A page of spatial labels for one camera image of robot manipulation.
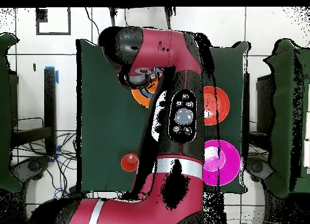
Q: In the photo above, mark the light blue bowl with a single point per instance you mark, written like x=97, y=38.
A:
x=147, y=94

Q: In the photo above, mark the shallow red-orange bowl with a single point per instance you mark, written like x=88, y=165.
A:
x=219, y=105

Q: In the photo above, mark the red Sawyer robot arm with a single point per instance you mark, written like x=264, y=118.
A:
x=145, y=209

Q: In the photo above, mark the dark green tablecloth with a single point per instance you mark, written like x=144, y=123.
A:
x=109, y=127

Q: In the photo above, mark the tall red-orange cup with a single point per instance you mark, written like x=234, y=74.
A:
x=129, y=162

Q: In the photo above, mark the large pink bowl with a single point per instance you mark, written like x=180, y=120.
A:
x=230, y=166

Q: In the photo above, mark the black tripod leg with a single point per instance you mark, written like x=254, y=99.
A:
x=168, y=17
x=112, y=17

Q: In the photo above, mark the blue tape piece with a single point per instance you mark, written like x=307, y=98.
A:
x=57, y=76

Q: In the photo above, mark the green cloth side table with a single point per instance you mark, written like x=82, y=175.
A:
x=4, y=112
x=281, y=112

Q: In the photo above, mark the black table frame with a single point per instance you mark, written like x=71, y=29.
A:
x=262, y=103
x=49, y=107

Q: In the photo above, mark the black square floor frame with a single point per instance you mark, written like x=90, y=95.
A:
x=53, y=33

